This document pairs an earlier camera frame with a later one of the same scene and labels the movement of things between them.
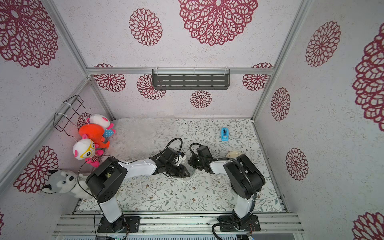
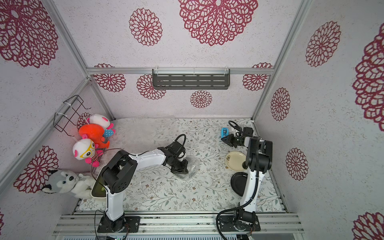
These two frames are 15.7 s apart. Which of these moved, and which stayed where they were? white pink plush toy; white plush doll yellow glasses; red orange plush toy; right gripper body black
Moved: right gripper body black
Stayed: white plush doll yellow glasses; white pink plush toy; red orange plush toy
